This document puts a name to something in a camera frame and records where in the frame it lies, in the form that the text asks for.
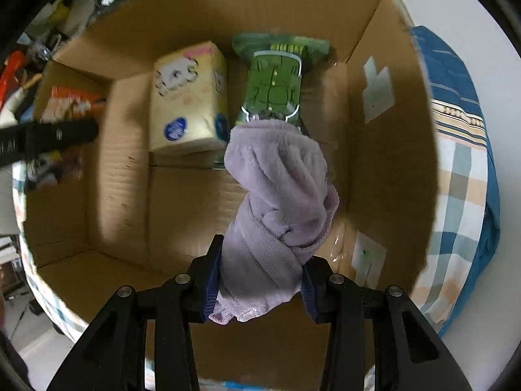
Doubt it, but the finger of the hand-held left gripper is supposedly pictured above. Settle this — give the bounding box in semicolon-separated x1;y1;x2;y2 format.
0;117;100;167

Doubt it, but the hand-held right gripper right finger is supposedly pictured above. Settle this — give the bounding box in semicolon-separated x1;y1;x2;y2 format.
301;257;475;391

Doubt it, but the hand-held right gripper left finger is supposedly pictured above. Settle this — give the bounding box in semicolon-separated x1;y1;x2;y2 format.
47;235;225;391

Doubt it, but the purple fleece cloth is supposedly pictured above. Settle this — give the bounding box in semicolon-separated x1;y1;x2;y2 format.
208;121;340;326

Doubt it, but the cardboard box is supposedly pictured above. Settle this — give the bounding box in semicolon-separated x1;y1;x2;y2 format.
22;0;438;385

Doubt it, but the orange snack packet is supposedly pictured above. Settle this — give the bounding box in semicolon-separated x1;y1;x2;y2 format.
25;85;107;186

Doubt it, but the yellow tissue pack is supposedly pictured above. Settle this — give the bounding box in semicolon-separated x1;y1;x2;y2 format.
148;41;229;156

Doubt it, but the checkered bed sheet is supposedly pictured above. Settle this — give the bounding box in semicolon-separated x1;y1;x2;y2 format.
12;102;489;391

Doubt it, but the green snack packet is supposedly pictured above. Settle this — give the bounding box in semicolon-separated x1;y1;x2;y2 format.
231;32;331;133

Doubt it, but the blue striped pillow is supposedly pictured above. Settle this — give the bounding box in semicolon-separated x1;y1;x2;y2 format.
409;25;500;337

